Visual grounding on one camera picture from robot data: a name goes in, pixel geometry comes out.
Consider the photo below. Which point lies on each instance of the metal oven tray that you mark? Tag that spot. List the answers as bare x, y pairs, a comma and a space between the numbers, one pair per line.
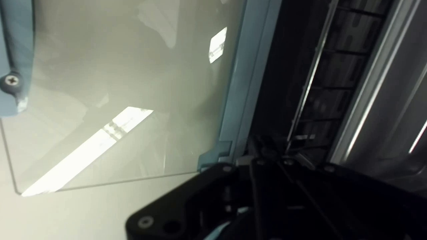
391, 111

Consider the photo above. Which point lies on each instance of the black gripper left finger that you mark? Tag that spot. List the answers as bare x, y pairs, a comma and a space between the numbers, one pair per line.
186, 204

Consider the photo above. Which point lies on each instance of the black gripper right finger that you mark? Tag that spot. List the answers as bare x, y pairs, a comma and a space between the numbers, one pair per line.
347, 208

